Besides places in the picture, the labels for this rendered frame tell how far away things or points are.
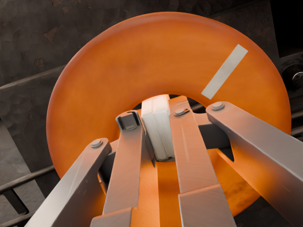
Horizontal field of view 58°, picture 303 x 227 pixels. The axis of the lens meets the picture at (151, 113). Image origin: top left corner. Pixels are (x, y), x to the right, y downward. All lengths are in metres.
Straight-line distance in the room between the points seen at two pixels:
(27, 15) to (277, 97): 0.42
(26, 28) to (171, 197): 0.40
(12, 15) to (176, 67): 0.40
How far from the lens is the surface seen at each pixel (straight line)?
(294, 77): 0.49
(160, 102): 0.15
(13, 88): 0.48
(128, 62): 0.15
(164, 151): 0.15
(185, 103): 0.16
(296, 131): 0.39
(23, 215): 0.56
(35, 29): 0.51
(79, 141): 0.18
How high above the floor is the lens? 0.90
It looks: 19 degrees down
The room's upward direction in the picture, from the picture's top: 19 degrees counter-clockwise
